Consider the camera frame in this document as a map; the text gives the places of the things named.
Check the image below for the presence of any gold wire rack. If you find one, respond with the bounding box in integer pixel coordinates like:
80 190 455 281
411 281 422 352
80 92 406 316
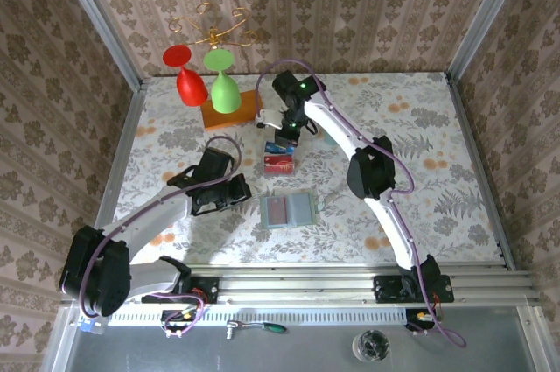
169 3 257 51

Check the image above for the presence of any green plastic goblet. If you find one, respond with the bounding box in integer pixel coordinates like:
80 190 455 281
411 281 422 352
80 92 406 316
202 48 243 114

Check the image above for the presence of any wooden base block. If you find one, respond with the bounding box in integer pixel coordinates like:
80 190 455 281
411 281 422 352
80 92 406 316
200 88 268 132

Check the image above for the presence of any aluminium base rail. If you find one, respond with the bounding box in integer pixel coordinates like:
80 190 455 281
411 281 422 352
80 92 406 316
60 263 540 306

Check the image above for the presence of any grey metal shelf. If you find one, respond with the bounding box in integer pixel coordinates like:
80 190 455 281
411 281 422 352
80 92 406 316
43 305 560 372

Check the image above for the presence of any clear acrylic card box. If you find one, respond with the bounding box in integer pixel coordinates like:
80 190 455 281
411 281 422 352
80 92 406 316
261 139 298 178

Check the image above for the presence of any green handled ratchet tool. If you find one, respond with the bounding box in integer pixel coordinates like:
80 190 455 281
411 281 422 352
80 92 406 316
225 319 289 341

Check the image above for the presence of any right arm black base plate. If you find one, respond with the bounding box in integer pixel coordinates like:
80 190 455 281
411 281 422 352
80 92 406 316
372 273 455 305

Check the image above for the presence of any blue plug adapter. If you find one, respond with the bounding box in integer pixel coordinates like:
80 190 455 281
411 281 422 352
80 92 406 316
80 314 109 336

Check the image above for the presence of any aluminium frame post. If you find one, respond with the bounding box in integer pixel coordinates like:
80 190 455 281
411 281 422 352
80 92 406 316
50 0 148 93
446 0 533 84

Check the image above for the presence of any aluminium side rail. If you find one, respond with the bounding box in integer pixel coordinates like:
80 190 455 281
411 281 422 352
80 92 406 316
94 78 150 233
444 72 517 271

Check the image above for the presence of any clear plastic card case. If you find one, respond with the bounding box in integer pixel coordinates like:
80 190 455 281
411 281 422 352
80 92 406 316
260 191 325 229

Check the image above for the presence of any red plastic goblet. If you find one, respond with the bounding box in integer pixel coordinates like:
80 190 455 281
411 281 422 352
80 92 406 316
162 44 210 108

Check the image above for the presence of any floral tablecloth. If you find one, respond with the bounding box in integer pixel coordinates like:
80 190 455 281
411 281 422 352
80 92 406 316
114 72 504 266

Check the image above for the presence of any black connector bracket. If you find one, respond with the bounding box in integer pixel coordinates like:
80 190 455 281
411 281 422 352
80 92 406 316
160 308 207 340
404 308 440 334

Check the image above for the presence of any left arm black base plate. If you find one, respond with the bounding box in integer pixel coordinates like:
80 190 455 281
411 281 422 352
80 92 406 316
140 275 220 305

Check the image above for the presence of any white slotted cable duct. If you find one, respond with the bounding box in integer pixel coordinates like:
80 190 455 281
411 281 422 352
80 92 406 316
107 305 407 327

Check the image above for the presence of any round glass jar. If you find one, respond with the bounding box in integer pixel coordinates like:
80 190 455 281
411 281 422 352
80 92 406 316
351 329 391 363

